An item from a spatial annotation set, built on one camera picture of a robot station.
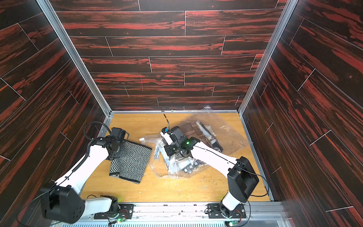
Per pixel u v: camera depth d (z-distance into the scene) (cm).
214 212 73
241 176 43
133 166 84
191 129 93
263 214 74
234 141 101
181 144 62
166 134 71
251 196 45
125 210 73
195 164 84
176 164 75
